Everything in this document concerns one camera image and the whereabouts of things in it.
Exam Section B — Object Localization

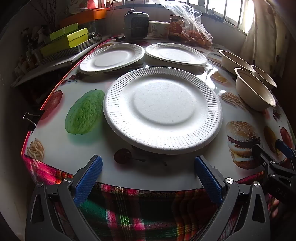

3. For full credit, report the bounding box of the red label glass jar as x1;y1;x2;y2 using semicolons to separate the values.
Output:
168;15;185;42

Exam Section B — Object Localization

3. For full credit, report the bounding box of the pile of oranges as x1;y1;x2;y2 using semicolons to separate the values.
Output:
182;30;212;47

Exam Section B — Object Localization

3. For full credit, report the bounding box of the small green box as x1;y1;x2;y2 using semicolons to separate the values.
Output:
49;23;79;40

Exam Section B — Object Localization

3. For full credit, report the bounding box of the white paper tub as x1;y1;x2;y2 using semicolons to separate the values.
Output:
149;20;171;38

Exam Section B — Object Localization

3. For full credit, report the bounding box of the white paper plate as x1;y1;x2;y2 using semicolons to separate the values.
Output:
103;66;223;155
78;43;145;75
144;43;208;66

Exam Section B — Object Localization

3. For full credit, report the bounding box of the black window handle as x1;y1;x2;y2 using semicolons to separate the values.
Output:
209;8;223;23

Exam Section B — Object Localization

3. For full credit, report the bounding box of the grey shelf board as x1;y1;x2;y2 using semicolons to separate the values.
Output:
11;35;112;88

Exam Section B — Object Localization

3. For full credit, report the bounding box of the beige paper bowl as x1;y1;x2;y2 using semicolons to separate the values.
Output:
218;50;255;74
251;65;278;91
234;68;277;112

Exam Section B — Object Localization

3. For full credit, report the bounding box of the clear plastic bag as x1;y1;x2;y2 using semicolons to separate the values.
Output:
160;1;213;48

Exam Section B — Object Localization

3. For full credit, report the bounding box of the patterned cream curtain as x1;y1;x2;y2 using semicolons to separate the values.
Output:
240;0;290;78

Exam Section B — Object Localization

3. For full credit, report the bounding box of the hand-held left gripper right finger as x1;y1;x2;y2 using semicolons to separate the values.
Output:
194;156;271;241

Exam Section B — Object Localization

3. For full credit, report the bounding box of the grey fan heater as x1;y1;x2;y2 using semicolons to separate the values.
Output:
123;9;150;40

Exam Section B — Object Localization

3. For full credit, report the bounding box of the black binder clip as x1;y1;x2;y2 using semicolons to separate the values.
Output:
23;110;45;131

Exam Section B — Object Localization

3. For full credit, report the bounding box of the plaid cloth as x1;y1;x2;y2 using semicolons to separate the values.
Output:
22;148;278;241

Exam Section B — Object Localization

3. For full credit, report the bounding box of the large green box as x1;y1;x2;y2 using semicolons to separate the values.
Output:
40;27;90;56

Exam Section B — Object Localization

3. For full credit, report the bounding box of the orange box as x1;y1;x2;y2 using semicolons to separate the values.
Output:
59;8;107;29

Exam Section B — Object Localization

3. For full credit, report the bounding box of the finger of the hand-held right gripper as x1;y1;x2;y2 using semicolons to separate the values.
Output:
252;144;296;179
276;140;296;160

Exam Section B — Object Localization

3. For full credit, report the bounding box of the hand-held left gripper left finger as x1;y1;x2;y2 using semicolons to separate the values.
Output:
25;155;103;241

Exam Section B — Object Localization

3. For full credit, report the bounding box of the striped flat box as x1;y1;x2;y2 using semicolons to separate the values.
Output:
41;34;102;65

